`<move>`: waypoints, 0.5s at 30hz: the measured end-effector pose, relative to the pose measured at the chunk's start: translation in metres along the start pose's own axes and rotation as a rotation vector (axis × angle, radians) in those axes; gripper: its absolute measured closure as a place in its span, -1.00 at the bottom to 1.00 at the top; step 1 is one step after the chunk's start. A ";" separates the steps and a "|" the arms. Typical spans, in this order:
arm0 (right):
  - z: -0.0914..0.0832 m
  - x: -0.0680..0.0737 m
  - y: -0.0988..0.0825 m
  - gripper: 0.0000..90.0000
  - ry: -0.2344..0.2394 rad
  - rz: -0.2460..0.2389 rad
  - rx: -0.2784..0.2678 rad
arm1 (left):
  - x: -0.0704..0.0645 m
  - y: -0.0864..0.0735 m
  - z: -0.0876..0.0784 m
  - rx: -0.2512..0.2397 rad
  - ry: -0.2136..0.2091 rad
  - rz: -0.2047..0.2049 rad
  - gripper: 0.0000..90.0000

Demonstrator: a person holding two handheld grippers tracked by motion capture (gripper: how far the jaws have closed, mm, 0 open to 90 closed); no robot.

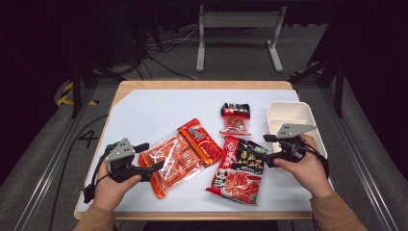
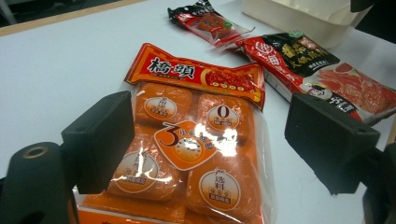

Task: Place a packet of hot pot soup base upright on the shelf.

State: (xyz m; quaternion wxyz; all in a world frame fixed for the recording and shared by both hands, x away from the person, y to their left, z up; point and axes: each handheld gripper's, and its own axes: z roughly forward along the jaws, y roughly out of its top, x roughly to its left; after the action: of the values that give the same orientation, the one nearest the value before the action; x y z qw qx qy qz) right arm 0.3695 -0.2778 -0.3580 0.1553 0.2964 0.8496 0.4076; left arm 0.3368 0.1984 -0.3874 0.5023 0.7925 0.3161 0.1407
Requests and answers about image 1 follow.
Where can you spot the aluminium floor rail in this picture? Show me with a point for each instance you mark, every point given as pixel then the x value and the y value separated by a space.
pixel 359 160
pixel 48 170

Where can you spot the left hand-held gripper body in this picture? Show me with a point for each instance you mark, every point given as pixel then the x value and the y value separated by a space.
pixel 120 150

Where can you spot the white plastic bin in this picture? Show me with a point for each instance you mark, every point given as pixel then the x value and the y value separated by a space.
pixel 288 112

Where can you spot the orange clear seasoning packet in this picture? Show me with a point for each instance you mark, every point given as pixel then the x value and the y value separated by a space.
pixel 179 157

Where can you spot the yellow black floor tape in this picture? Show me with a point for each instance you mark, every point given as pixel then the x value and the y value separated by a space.
pixel 65 93

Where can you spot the person's right hand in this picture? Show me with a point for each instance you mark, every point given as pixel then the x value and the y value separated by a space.
pixel 308 173

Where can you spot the small red black packet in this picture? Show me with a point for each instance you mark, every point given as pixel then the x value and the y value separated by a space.
pixel 235 120

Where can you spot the wooden table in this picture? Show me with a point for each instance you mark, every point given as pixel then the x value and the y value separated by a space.
pixel 192 84

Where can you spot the black tripod stand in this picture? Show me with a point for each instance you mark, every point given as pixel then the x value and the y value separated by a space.
pixel 338 80
pixel 77 80

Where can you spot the large red black packet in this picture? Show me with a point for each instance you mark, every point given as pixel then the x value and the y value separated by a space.
pixel 240 173

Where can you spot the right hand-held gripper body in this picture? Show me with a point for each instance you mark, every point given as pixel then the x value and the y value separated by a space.
pixel 290 144

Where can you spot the person's left hand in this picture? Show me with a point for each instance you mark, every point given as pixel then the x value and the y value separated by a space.
pixel 109 192

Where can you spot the grey metal stand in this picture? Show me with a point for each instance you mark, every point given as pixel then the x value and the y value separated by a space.
pixel 239 19

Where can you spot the white table mat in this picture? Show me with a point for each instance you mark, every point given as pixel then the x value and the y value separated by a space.
pixel 160 106

